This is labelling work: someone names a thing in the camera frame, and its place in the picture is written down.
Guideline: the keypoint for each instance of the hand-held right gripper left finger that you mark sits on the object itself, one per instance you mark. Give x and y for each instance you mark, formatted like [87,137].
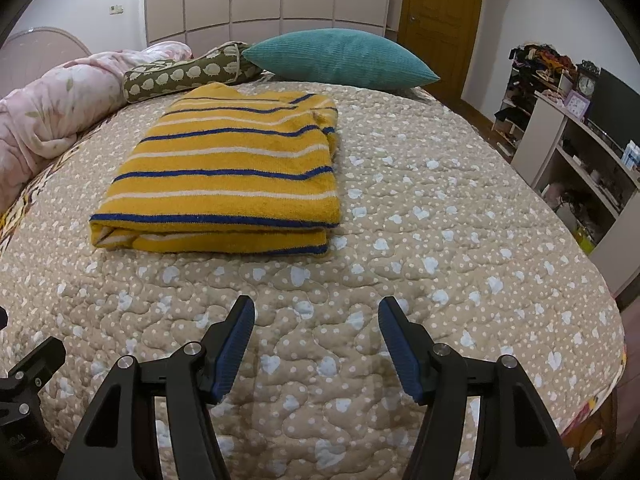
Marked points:
[232,355]

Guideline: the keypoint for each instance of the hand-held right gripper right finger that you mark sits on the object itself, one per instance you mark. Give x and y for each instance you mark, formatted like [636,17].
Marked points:
[400,350]

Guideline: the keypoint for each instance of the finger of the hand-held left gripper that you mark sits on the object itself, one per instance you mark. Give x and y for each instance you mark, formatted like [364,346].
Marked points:
[37,362]

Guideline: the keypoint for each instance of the yellow blue striped sweater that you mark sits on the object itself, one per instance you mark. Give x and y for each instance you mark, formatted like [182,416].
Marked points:
[225,175]

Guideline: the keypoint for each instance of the beige quilted bedspread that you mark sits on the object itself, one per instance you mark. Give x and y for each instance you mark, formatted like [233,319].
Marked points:
[400,260]

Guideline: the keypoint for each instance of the colourful printed blanket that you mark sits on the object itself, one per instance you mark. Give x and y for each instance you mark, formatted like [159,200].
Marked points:
[15,220]

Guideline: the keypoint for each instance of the pink floral duvet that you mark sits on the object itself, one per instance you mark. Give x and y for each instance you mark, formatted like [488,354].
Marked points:
[50,105]

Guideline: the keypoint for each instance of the white shelf unit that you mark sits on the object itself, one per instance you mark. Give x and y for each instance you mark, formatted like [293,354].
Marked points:
[545,130]

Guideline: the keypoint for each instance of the olive patterned pillow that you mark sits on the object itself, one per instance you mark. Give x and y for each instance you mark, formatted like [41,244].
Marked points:
[175,77]

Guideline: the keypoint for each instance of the cluttered shoe rack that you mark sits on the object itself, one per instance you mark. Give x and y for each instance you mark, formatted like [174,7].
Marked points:
[525,90]

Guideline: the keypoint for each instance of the purple table clock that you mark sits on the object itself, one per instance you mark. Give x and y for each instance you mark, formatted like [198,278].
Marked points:
[577,105]

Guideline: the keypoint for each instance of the blue white box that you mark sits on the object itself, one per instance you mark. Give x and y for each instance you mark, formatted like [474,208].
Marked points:
[632,156]

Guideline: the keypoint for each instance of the round pink headboard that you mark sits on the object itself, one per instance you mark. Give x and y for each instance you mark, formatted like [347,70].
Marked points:
[45,42]

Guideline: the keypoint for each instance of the black television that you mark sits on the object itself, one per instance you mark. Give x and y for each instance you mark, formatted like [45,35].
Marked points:
[617,105]

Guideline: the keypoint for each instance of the dark ornate clock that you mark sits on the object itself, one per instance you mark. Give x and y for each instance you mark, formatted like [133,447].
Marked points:
[587,80]

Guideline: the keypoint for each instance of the wooden door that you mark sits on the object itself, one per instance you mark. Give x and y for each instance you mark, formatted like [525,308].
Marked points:
[440,20]

